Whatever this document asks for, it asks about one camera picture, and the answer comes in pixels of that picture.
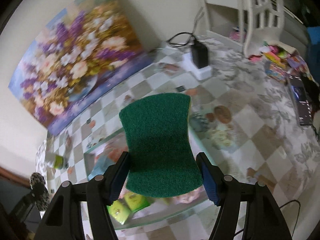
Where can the checkered tablecloth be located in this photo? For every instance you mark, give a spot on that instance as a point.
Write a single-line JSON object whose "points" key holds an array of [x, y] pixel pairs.
{"points": [[245, 120]]}

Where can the light blue cloth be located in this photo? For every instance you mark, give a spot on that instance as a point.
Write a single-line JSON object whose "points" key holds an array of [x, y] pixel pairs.
{"points": [[103, 161]]}

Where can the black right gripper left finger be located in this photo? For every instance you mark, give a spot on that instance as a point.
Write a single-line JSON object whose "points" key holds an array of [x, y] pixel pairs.
{"points": [[62, 219]]}

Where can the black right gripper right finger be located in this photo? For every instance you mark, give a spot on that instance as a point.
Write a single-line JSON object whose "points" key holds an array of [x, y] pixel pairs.
{"points": [[263, 218]]}

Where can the green yellow sponge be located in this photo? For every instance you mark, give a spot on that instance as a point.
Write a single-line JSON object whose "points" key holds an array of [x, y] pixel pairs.
{"points": [[162, 162]]}

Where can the white chair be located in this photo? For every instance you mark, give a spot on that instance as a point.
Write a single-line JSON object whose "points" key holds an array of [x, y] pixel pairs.
{"points": [[259, 21]]}

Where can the white green-labelled pill bottle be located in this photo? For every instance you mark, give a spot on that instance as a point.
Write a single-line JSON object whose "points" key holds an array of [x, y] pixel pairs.
{"points": [[56, 161]]}

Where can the green tissue packet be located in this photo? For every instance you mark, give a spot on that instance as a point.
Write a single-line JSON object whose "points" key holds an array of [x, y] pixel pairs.
{"points": [[119, 211], [136, 202]]}

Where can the colourful toy pile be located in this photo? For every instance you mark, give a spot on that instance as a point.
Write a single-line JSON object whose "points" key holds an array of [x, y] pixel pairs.
{"points": [[281, 60]]}

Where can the leopard print fabric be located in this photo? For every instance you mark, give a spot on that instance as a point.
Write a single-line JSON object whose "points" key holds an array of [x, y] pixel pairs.
{"points": [[39, 191]]}

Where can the floral canvas painting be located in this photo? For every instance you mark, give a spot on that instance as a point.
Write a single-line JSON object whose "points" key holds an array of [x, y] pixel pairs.
{"points": [[82, 53]]}

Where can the black power adapter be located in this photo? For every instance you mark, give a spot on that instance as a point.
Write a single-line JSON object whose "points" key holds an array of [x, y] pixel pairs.
{"points": [[199, 53]]}

